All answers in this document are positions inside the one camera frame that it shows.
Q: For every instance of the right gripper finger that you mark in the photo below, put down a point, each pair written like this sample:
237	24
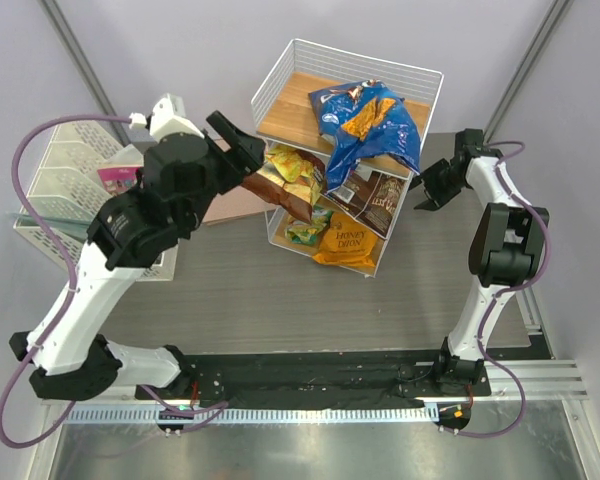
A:
436	175
430	203

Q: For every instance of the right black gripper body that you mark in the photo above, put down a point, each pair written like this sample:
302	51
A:
452	183

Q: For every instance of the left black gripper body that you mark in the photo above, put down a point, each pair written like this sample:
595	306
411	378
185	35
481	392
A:
225	170

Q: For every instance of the brown Chuba cassava chips bag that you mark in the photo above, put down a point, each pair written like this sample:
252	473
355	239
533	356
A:
290	178

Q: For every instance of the brown Kettle sea salt bag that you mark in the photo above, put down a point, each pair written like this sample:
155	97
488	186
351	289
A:
370	197

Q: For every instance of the blue Doritos chips bag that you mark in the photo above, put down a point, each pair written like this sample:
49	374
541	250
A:
364	119

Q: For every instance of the orange honey dijon chips bag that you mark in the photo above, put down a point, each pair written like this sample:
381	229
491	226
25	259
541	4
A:
346	243

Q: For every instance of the white wire shelf rack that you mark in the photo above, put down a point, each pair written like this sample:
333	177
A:
408	82

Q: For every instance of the green yellow snack bag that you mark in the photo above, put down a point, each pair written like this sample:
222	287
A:
298	232

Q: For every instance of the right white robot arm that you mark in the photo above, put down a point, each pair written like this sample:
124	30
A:
505	255

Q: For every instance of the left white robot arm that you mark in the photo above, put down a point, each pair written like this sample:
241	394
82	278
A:
72	360

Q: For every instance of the pink flat board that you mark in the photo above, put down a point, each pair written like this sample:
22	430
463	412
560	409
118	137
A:
235	204

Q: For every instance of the pink sticker booklet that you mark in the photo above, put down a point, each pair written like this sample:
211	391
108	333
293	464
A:
118	179

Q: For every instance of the green translucent folder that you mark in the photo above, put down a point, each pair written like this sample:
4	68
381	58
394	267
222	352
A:
60	223

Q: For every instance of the black base mat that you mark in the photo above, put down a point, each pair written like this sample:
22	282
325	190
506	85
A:
321	380

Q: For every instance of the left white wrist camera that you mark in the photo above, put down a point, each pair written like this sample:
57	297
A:
168	117

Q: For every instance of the right aluminium frame post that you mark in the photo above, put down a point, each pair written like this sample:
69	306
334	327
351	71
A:
549	25

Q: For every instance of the aluminium frame post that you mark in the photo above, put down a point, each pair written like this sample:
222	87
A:
549	25
70	42

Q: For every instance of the left aluminium frame post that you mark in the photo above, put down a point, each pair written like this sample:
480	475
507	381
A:
70	42

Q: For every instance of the white slotted cable duct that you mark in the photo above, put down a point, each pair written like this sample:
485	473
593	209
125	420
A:
145	414

